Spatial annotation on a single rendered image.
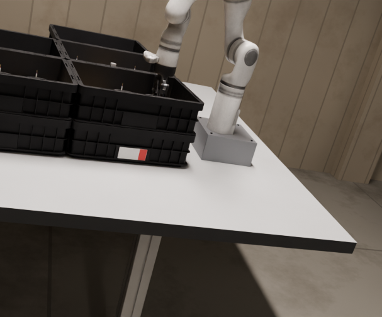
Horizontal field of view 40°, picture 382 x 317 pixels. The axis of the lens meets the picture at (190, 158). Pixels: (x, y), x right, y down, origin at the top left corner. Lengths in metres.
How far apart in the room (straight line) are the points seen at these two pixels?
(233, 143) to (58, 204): 0.74
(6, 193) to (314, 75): 3.04
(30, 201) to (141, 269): 0.37
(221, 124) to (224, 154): 0.11
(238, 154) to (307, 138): 2.38
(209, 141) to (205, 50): 1.94
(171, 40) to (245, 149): 0.47
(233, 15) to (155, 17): 1.87
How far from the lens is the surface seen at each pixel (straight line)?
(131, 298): 1.53
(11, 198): 1.34
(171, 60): 1.72
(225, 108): 1.81
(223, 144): 1.82
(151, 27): 3.58
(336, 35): 4.05
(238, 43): 1.79
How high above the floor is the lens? 1.34
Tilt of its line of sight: 21 degrees down
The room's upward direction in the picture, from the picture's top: 15 degrees clockwise
